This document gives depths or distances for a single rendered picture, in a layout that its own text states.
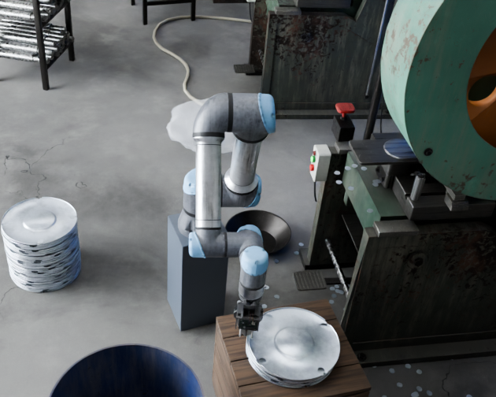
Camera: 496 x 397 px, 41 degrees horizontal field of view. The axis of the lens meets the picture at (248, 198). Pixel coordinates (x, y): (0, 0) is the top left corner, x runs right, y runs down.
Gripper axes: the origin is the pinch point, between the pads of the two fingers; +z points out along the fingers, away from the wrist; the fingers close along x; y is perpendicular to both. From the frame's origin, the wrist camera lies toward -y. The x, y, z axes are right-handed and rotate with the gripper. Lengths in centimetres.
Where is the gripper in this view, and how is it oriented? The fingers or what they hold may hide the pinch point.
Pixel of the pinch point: (246, 331)
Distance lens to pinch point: 214.7
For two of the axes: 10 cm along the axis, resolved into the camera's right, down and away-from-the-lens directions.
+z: -0.8, 7.8, 6.2
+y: -0.9, 6.1, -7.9
